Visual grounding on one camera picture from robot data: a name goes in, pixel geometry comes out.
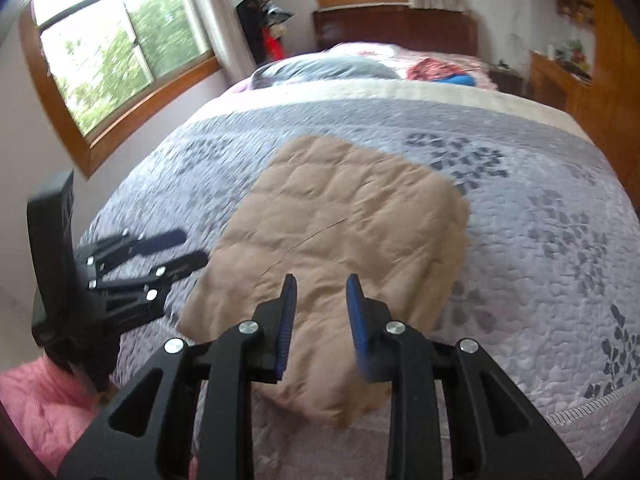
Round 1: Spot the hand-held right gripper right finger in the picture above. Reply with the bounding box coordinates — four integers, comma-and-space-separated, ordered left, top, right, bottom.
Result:
346, 274, 583, 480

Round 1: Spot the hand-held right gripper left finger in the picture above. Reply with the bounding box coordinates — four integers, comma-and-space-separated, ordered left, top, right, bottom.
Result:
57, 274, 299, 480

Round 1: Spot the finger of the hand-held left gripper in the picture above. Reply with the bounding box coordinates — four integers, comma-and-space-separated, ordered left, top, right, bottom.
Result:
75, 229, 188, 277
90, 251, 210, 335

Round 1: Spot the tan quilted blanket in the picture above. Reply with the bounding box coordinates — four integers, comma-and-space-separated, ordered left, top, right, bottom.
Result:
177, 135, 471, 431

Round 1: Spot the person's left forearm pink sleeve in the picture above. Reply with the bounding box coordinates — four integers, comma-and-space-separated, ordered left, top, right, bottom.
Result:
0, 355, 196, 480

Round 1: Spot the bed with grey quilt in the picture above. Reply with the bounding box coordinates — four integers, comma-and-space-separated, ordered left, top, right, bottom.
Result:
75, 80, 640, 480

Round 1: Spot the large wooden-framed window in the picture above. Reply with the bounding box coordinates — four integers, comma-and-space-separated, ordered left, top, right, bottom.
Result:
20, 0, 221, 178

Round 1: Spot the red object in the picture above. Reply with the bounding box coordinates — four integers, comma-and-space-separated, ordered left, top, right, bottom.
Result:
262, 27, 286, 61

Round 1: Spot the black corner stand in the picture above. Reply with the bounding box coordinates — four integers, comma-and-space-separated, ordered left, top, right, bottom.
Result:
235, 0, 296, 66

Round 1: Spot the grey pillow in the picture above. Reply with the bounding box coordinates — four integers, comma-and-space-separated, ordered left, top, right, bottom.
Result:
250, 54, 401, 91

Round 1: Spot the red patterned cloth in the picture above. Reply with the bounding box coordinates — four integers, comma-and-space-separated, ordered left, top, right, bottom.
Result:
405, 57, 476, 83

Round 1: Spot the pink floral bedsheet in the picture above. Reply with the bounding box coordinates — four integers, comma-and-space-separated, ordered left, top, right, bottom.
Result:
325, 42, 501, 92

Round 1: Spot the dark wooden nightstand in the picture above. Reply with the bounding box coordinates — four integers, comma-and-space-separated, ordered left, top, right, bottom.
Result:
487, 62, 526, 96

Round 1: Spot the dark wooden headboard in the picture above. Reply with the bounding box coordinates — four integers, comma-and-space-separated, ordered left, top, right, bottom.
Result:
312, 5, 481, 58

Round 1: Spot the wooden cabinet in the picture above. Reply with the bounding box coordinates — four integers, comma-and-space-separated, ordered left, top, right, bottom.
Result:
527, 0, 640, 186

